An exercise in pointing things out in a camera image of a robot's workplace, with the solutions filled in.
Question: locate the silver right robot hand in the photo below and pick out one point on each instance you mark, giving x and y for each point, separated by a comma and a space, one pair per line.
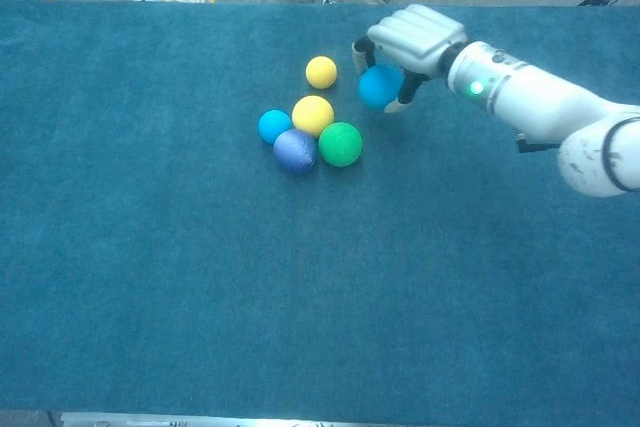
415, 37

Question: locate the large blue ball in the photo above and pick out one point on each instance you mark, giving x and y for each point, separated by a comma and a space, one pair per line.
381, 87

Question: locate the large yellow ball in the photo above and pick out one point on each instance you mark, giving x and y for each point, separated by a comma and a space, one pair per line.
313, 116

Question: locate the green ball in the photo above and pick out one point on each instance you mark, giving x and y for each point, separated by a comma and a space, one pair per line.
340, 144

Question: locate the purple ball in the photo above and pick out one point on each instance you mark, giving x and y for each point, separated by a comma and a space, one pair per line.
295, 150

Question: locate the small blue ball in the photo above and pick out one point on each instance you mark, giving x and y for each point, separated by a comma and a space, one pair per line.
274, 126

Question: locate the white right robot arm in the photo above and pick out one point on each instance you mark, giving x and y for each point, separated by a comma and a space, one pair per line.
540, 97

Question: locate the small yellow ball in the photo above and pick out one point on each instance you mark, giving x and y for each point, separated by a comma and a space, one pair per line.
321, 72

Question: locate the teal felt table cloth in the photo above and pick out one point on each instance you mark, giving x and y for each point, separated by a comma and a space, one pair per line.
150, 272

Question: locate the white metal frame bar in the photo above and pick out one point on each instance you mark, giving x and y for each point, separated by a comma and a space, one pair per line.
200, 419

